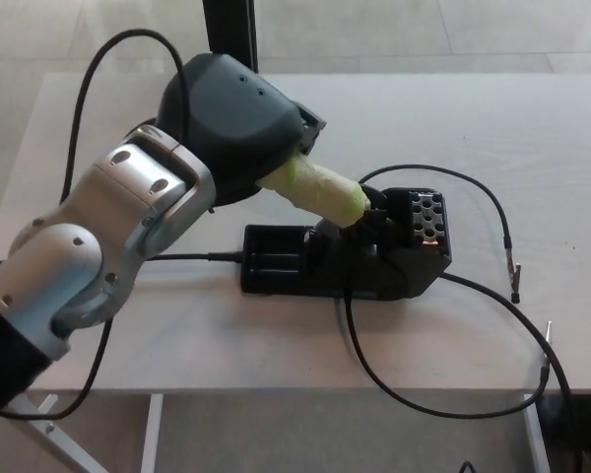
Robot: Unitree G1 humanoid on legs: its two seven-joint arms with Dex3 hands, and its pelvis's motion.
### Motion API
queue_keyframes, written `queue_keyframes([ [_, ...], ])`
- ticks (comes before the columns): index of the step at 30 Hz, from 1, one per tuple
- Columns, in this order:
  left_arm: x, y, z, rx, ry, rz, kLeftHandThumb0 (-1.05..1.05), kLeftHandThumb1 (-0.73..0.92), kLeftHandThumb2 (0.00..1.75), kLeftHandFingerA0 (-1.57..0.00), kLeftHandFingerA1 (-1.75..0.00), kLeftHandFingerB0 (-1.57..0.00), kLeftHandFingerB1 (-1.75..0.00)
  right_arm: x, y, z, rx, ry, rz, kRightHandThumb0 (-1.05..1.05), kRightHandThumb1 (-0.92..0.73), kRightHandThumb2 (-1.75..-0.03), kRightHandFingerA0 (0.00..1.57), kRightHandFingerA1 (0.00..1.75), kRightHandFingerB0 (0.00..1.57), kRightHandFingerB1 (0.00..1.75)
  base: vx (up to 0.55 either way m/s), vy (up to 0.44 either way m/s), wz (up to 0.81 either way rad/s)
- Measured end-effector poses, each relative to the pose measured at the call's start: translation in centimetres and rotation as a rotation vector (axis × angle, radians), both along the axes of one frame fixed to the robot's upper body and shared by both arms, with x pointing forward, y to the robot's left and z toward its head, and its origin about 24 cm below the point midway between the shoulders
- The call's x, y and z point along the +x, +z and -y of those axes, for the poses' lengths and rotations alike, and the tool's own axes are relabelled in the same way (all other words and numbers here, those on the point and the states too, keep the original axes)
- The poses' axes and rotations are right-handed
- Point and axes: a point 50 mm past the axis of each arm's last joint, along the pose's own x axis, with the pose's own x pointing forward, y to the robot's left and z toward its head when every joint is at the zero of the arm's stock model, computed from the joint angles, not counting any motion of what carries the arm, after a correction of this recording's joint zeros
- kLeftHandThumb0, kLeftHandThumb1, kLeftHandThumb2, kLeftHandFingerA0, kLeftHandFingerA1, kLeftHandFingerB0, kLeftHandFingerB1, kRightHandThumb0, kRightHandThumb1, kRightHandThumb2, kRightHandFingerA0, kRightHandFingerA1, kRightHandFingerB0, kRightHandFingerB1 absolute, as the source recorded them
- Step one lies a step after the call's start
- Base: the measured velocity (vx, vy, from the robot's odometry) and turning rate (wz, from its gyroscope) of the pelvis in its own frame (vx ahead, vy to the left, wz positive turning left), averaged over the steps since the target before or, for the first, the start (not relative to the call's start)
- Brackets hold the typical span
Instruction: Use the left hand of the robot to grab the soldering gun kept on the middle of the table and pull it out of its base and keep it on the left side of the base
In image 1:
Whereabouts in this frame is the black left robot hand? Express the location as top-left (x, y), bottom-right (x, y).
top-left (154, 52), bottom-right (327, 209)

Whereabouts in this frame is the tape-wrapped soldering iron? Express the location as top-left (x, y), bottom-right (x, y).
top-left (254, 154), bottom-right (371, 231)

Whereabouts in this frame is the black soldering station base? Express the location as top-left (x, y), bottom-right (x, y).
top-left (240, 186), bottom-right (457, 302)

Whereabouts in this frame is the black pillar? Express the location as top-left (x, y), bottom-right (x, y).
top-left (201, 0), bottom-right (263, 76)

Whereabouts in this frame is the white table leg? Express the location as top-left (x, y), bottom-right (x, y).
top-left (139, 392), bottom-right (165, 473)
top-left (521, 392), bottom-right (552, 473)

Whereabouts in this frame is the white diagonal table brace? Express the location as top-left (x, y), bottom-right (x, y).
top-left (1, 392), bottom-right (110, 473)

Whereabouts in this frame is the black soldering iron cable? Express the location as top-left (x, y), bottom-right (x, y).
top-left (0, 250), bottom-right (245, 422)

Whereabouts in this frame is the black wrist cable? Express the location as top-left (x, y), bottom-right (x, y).
top-left (58, 28), bottom-right (194, 204)

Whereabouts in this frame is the black power cable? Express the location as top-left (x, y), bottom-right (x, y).
top-left (439, 272), bottom-right (584, 473)

